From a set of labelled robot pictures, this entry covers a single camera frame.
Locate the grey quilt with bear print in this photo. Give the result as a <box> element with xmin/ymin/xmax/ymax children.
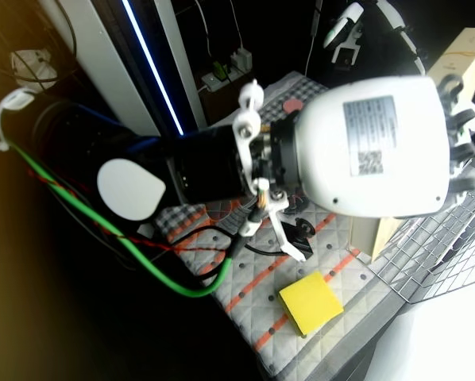
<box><xmin>156</xmin><ymin>71</ymin><xmax>417</xmax><ymax>378</ymax></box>

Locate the white charger plug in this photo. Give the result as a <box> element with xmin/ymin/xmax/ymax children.
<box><xmin>229</xmin><ymin>46</ymin><xmax>253</xmax><ymax>73</ymax></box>

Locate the wrist camera on white bracket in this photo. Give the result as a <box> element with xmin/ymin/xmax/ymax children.
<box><xmin>232</xmin><ymin>78</ymin><xmax>315</xmax><ymax>263</ymax></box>

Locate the yellow cube box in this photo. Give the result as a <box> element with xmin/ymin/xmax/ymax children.
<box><xmin>278</xmin><ymin>271</ymin><xmax>346</xmax><ymax>339</ymax></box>

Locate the grey column with blue light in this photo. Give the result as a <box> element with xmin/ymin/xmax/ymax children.
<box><xmin>38</xmin><ymin>0</ymin><xmax>207</xmax><ymax>138</ymax></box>

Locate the wire dish rack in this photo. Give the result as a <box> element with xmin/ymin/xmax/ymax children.
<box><xmin>369</xmin><ymin>130</ymin><xmax>475</xmax><ymax>306</ymax></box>

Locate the thin red twisted wire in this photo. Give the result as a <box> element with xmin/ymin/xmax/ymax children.
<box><xmin>27</xmin><ymin>168</ymin><xmax>209</xmax><ymax>256</ymax></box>

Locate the white crumpled bundle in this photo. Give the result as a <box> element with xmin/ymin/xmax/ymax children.
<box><xmin>10</xmin><ymin>48</ymin><xmax>59</xmax><ymax>90</ymax></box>

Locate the white cable clip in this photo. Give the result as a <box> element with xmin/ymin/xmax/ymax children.
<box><xmin>0</xmin><ymin>87</ymin><xmax>37</xmax><ymax>152</ymax></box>

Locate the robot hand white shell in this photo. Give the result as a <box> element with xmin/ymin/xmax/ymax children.
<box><xmin>364</xmin><ymin>0</ymin><xmax>427</xmax><ymax>78</ymax></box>
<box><xmin>296</xmin><ymin>74</ymin><xmax>475</xmax><ymax>220</ymax></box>

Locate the white cable with inline switch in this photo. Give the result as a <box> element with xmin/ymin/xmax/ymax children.
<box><xmin>303</xmin><ymin>0</ymin><xmax>324</xmax><ymax>77</ymax></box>

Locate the white power strip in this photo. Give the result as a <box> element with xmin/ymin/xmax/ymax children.
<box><xmin>200</xmin><ymin>71</ymin><xmax>235</xmax><ymax>94</ymax></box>

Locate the wooden block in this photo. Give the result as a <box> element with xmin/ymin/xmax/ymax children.
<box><xmin>349</xmin><ymin>26</ymin><xmax>475</xmax><ymax>264</ymax></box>

